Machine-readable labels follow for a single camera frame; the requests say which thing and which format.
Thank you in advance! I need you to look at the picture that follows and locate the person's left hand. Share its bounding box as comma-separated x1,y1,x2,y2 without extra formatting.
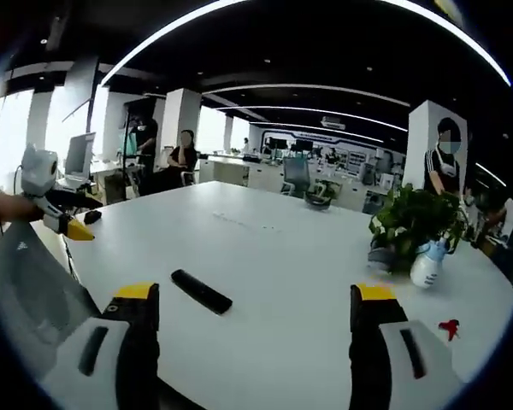
0,190,42,224

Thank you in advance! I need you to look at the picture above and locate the white ceiling air conditioner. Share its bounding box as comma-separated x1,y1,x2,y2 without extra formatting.
320,115,347,132

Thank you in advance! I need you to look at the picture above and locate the long ceiling light strip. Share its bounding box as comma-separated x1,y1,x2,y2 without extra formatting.
101,0,513,87

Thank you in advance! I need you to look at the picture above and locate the grey mesh office chair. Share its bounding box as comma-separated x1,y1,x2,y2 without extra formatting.
280,155,311,197

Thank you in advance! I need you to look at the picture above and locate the grey computer monitor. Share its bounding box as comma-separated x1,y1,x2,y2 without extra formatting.
64,132,97,180

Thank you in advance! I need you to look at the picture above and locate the person's white mesh clothing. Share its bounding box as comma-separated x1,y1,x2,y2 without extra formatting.
0,220,103,377

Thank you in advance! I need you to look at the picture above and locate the grey plant pot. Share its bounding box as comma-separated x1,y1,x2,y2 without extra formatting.
367,245,401,272

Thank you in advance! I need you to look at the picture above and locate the green potted plant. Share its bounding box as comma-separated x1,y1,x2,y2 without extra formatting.
369,183,469,274

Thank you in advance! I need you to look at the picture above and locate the black remote control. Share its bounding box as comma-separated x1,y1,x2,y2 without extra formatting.
171,268,233,316

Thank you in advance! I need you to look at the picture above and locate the small red object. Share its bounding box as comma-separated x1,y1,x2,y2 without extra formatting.
438,319,462,342

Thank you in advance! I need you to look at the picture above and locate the white neck-worn device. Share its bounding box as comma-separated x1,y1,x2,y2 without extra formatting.
434,149,459,179

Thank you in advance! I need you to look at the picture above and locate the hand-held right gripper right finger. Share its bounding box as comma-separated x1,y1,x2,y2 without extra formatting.
348,283,474,410

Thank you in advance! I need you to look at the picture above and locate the grey curved object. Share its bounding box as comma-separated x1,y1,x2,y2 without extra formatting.
303,190,333,209

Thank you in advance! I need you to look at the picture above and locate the white office desk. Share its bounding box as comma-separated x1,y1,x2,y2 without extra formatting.
198,155,251,188

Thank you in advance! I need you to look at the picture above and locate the white desk cable cover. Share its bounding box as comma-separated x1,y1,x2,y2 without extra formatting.
211,211,283,231

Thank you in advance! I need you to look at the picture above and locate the white spray bottle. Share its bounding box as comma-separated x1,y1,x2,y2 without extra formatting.
410,238,448,290

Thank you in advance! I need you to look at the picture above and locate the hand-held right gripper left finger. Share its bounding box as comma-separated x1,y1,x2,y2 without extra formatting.
38,281,161,410

